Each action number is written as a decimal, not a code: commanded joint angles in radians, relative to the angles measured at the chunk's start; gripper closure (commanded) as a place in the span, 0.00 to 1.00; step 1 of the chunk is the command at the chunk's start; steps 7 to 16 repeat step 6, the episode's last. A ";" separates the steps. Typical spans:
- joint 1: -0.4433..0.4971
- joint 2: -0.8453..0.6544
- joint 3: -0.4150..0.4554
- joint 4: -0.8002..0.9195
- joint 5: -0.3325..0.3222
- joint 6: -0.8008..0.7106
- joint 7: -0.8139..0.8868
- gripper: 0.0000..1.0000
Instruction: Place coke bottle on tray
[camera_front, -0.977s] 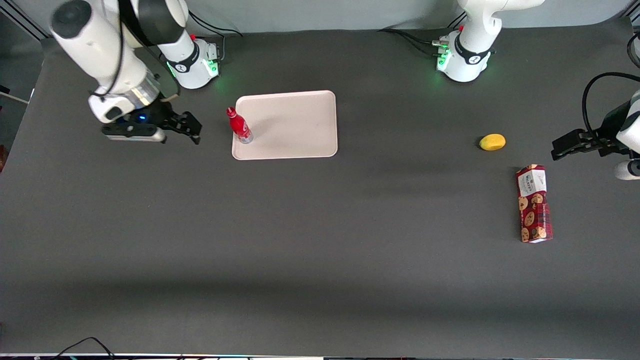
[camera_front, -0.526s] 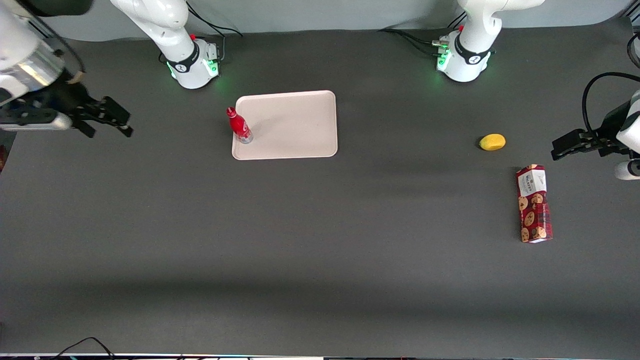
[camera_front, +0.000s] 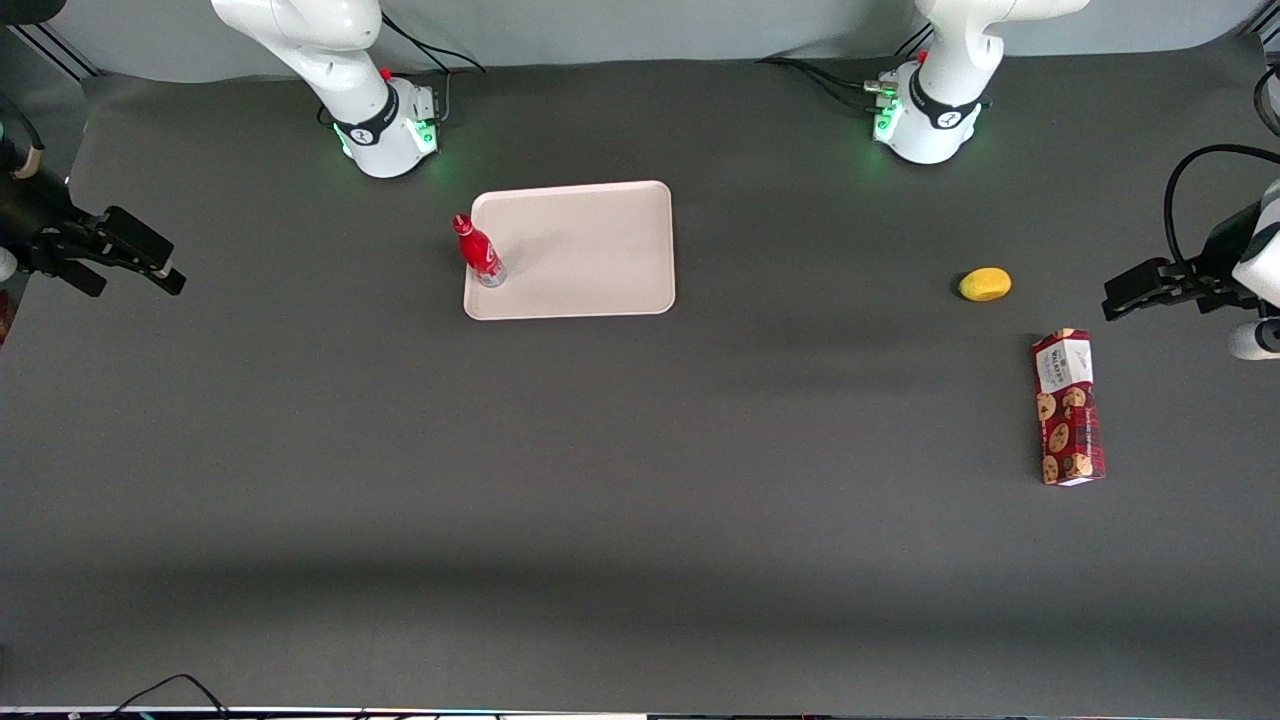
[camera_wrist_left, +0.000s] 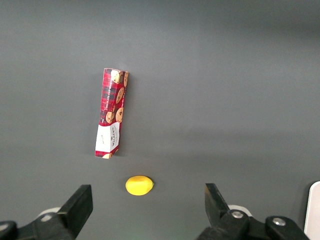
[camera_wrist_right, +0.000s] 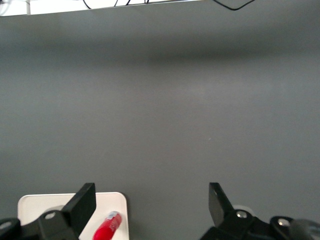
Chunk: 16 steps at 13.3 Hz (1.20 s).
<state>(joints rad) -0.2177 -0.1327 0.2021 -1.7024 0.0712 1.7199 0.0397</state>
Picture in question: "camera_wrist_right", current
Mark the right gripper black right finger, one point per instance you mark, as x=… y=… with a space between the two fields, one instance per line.
x=220 y=207

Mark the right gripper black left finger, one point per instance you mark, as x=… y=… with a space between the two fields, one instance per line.
x=80 y=207

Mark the red coke bottle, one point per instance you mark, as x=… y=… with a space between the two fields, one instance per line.
x=108 y=228

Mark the beige plastic tray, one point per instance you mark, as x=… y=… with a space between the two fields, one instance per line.
x=110 y=202

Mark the dark grey table mat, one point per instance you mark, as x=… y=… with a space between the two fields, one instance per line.
x=160 y=100

